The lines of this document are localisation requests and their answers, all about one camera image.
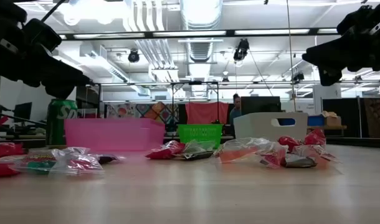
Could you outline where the person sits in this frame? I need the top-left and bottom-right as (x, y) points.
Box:
(229, 93), (242, 125)

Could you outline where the red hanging cloth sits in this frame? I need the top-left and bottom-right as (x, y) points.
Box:
(185, 101), (230, 125)

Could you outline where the black partition panel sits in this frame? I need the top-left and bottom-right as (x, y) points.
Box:
(322, 98), (362, 138)

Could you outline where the brown Hershey's chocolate bar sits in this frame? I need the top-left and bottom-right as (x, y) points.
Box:
(96, 154), (119, 165)
(283, 154), (318, 169)
(180, 151), (214, 161)

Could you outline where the silver ventilation duct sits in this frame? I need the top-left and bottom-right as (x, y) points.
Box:
(179, 0), (224, 63)

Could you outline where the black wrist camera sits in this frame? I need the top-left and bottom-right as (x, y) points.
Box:
(336, 4), (376, 35)
(23, 17), (62, 53)

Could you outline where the green Sprite can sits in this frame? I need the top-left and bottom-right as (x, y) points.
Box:
(45, 98), (78, 146)

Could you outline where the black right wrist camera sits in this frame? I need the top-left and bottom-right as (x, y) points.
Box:
(336, 4), (376, 35)

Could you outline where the blue storage bin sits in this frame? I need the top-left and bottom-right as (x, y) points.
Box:
(307, 115), (325, 127)

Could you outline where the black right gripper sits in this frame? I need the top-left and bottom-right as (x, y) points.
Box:
(302, 18), (380, 87)

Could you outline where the large black monitor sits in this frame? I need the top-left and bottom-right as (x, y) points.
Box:
(240, 96), (282, 116)

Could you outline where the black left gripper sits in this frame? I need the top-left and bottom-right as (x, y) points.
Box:
(0, 29), (93, 100)

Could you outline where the red KitKat candy bar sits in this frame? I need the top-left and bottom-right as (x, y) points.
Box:
(0, 142), (25, 159)
(303, 129), (327, 147)
(277, 136), (302, 153)
(145, 140), (186, 161)
(0, 162), (21, 178)

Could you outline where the brown patterned panel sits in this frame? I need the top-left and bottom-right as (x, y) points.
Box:
(363, 96), (380, 138)

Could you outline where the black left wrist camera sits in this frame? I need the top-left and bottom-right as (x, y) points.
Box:
(23, 17), (62, 53)

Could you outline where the colourful patterned quilt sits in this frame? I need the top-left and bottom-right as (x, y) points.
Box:
(105, 101), (180, 124)

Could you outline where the green plastic basket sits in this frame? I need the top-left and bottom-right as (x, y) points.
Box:
(177, 123), (224, 149)

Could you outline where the white plastic bin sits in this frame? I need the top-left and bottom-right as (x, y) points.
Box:
(233, 111), (308, 143)

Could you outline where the wooden background table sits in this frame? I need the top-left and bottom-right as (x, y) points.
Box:
(306, 124), (348, 131)

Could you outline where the white pillar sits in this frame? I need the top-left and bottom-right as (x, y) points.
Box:
(313, 83), (342, 113)

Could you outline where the brown cardboard box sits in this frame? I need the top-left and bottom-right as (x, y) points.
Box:
(322, 111), (342, 127)

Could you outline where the pink plastic bin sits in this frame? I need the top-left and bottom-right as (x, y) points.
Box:
(64, 117), (166, 152)

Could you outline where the small black monitor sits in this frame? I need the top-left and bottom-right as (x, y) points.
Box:
(12, 101), (33, 124)

